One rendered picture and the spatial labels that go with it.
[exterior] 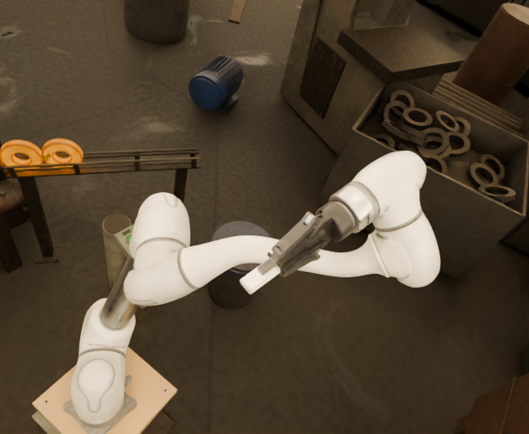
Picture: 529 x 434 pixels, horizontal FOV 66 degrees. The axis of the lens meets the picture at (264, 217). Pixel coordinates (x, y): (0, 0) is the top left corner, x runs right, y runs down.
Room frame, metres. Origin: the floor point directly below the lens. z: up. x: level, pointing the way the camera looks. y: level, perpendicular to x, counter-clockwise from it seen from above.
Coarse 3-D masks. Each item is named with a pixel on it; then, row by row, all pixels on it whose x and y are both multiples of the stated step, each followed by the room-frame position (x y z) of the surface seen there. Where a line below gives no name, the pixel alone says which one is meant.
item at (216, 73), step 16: (208, 64) 2.86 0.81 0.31; (224, 64) 2.89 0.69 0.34; (192, 80) 2.66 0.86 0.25; (208, 80) 2.64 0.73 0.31; (224, 80) 2.75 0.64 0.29; (240, 80) 2.96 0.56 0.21; (192, 96) 2.64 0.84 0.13; (208, 96) 2.62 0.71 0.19; (224, 96) 2.67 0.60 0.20; (224, 112) 2.74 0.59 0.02
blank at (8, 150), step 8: (8, 144) 1.03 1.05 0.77; (16, 144) 1.04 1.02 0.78; (24, 144) 1.05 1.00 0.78; (32, 144) 1.08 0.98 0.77; (0, 152) 1.01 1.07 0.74; (8, 152) 1.02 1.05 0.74; (16, 152) 1.03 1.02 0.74; (24, 152) 1.04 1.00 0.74; (32, 152) 1.06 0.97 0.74; (40, 152) 1.08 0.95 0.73; (8, 160) 1.01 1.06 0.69; (16, 160) 1.04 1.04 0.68; (24, 160) 1.06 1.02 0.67; (32, 160) 1.05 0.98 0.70; (40, 160) 1.07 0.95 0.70; (24, 168) 1.04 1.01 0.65
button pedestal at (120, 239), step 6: (126, 228) 0.95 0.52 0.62; (132, 228) 0.96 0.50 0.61; (120, 234) 0.91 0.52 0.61; (120, 240) 0.89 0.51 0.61; (126, 240) 0.90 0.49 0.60; (120, 246) 0.88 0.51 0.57; (126, 246) 0.88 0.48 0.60; (126, 252) 0.86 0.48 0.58; (144, 306) 0.93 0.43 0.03; (150, 306) 0.95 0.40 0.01; (156, 306) 0.97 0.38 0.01; (138, 312) 0.90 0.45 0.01; (144, 312) 0.91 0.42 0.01; (150, 312) 0.92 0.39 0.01; (138, 318) 0.87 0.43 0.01; (144, 318) 0.88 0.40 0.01
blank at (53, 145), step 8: (48, 144) 1.09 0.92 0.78; (56, 144) 1.10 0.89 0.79; (64, 144) 1.11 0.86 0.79; (72, 144) 1.14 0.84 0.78; (48, 152) 1.08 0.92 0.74; (72, 152) 1.12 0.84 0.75; (80, 152) 1.14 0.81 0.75; (48, 160) 1.08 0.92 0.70; (56, 160) 1.09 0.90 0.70; (64, 160) 1.12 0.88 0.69; (72, 160) 1.12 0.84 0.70; (80, 160) 1.13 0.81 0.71
